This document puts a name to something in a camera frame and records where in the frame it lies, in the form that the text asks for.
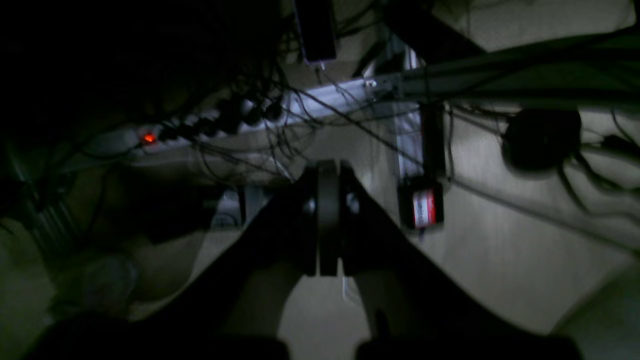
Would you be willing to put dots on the black box with name sticker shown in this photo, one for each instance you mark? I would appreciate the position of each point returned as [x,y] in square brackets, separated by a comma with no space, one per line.
[420,203]

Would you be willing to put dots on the aluminium table leg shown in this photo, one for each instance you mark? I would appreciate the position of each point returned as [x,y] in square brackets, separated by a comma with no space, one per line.
[407,132]

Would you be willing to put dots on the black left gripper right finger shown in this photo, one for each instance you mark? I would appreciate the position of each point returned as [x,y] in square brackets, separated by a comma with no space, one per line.
[415,311]

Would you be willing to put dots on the white power strip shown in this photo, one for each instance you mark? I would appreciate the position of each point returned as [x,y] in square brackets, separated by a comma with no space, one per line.
[356,102]

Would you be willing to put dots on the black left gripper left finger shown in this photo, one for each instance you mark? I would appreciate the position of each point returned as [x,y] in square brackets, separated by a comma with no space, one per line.
[231,311]

